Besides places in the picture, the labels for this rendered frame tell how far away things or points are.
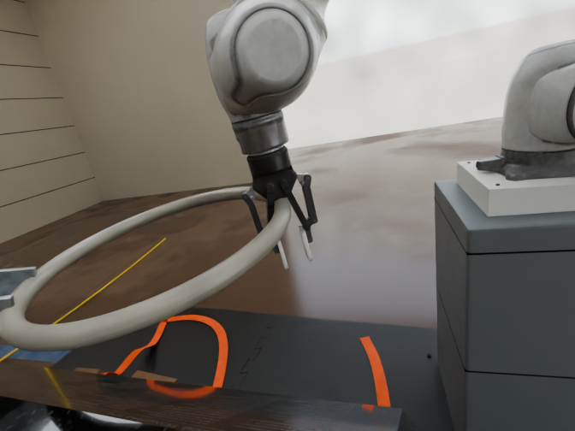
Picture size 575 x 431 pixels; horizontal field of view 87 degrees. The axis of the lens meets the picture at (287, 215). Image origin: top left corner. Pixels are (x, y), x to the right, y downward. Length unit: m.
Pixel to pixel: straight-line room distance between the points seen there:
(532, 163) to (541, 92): 0.15
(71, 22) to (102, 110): 1.38
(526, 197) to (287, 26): 0.65
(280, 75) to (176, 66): 5.36
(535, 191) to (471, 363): 0.45
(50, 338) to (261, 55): 0.38
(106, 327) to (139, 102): 5.79
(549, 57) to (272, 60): 0.67
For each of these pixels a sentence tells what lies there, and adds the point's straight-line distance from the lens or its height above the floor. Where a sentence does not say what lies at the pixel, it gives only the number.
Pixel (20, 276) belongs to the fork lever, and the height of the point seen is 0.92.
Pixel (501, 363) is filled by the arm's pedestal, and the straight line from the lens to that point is 0.99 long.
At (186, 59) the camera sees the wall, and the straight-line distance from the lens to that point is 5.57.
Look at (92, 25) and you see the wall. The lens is 6.60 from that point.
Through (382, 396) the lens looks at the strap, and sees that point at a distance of 1.41.
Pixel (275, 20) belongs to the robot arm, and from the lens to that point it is 0.32.
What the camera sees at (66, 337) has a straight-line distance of 0.44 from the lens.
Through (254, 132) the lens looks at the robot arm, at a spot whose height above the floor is 1.08.
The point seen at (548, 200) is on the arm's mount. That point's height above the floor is 0.83.
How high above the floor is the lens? 1.11
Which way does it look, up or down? 19 degrees down
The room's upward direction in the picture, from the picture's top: 11 degrees counter-clockwise
